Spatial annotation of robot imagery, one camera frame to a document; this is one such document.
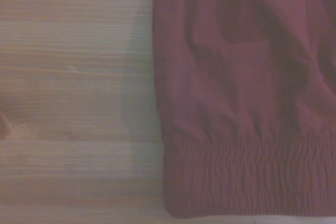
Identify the dark red shorts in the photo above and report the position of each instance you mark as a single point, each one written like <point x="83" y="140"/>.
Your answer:
<point x="244" y="90"/>

